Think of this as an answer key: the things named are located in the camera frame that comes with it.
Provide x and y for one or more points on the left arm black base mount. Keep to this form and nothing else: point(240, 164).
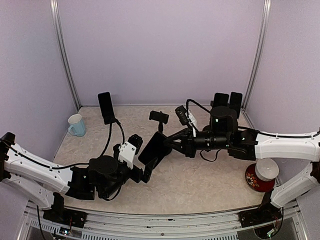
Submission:
point(70, 217)

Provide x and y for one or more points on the black phone blue edge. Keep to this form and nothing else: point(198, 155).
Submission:
point(106, 107)
point(235, 102)

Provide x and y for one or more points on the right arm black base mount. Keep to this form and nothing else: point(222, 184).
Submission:
point(257, 216)

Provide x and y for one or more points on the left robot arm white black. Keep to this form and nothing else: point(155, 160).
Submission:
point(45, 183)

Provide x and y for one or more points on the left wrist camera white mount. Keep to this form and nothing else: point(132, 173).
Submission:
point(129, 149)

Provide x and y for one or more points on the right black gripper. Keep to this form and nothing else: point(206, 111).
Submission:
point(188, 148)

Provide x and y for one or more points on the red floral plate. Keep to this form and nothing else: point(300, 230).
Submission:
point(256, 183)

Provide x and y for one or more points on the light blue white cup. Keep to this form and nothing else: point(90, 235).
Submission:
point(76, 125)

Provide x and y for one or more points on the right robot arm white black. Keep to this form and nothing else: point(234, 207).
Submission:
point(224, 133)

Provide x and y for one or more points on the white bowl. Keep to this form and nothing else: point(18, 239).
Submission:
point(266, 169)

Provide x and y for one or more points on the front aluminium rail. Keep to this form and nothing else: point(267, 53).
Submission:
point(99, 225)

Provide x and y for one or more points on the aluminium frame post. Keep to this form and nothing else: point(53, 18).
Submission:
point(54, 7)
point(258, 53)

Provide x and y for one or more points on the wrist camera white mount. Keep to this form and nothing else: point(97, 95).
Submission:
point(186, 118)
point(129, 149)

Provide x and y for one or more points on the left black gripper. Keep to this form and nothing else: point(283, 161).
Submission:
point(138, 176)

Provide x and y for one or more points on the right aluminium frame post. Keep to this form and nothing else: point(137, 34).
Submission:
point(258, 53)

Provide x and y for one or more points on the left aluminium frame post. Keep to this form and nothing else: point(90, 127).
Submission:
point(54, 7)

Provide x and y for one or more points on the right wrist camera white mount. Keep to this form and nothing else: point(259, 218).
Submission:
point(186, 118)

